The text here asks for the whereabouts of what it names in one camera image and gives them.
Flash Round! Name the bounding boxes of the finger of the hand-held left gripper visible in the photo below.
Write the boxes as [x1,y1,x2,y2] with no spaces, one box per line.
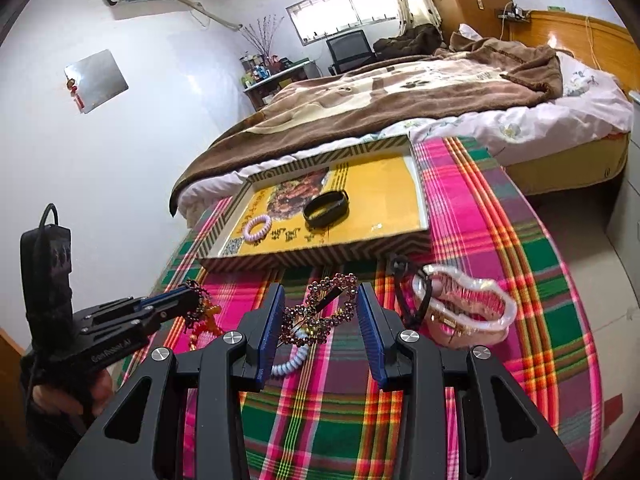
[81,298,202,337]
[75,285,201,326]

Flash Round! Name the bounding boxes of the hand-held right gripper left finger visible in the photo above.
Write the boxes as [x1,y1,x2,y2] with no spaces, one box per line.
[57,282,286,480]

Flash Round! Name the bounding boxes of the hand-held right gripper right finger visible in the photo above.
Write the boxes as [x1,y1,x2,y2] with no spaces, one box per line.
[356,281,583,480]

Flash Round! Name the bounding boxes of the red bead bracelet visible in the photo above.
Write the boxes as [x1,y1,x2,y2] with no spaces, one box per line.
[187,302,226,353]

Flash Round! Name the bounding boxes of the rhinestone beaded headband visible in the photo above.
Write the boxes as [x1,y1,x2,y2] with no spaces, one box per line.
[280,272,358,346]

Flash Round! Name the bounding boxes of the black hair tie cord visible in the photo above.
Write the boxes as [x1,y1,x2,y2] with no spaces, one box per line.
[387,254,431,331]

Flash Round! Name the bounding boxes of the clear pink hair claw clip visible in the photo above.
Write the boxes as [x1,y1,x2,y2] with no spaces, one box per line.
[412,262,518,346]

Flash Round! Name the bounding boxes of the yellow tray with striped rim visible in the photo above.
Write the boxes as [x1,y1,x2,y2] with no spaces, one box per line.
[195,135,432,273]

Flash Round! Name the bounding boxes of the person's left hand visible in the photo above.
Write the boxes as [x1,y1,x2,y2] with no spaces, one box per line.
[32,371,116,429]

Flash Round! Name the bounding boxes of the black wristband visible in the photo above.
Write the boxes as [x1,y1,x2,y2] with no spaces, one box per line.
[302,190,350,227]

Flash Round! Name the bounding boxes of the pink green plaid cloth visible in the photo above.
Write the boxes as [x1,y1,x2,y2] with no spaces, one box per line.
[120,135,608,480]

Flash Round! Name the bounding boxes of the brown printed blanket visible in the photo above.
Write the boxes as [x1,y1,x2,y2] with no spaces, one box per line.
[169,30,563,216]

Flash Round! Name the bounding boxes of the group of bottles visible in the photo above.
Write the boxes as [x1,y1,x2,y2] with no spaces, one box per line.
[239,50,293,88]

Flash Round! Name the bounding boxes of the white desk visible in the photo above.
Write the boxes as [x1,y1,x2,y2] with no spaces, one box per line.
[242,57,321,111]

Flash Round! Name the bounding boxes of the yellow mattress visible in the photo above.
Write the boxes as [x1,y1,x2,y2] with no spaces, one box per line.
[500,132,630,197]

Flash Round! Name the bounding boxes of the dried flower branches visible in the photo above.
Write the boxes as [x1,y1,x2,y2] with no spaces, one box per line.
[240,14,286,58]

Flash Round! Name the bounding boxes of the grey drawer cabinet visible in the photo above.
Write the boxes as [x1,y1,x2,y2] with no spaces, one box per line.
[605,89,640,291]

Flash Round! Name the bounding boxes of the air conditioner pipe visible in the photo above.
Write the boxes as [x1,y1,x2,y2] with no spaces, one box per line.
[187,0,241,31]

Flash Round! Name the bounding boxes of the pale floral bed sheet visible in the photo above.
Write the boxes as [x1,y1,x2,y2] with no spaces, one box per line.
[177,50,633,228]

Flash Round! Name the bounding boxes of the black office chair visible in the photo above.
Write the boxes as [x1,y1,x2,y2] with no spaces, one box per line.
[326,29,377,77]

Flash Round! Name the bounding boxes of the brown cloth pile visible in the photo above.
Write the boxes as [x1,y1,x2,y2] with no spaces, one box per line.
[372,24,443,58]

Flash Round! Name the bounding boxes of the window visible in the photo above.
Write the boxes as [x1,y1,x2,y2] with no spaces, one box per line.
[285,0,408,43]

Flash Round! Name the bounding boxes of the power strip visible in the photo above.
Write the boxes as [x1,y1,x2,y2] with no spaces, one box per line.
[495,2,531,23]

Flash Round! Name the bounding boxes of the wooden headboard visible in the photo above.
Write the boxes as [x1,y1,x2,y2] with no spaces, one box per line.
[510,9,640,96]

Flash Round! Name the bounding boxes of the pale blue spiral hair tie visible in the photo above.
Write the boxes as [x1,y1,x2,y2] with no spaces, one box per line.
[270,342,308,378]

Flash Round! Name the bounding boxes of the lilac spiral hair tie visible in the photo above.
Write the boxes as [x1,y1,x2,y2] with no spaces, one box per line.
[243,214,273,242]

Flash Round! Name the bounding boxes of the shiny wall panel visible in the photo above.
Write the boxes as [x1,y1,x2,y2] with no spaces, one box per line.
[64,49,129,115]

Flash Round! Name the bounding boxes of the yellow cable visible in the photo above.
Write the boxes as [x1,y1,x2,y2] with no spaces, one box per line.
[585,16,601,68]

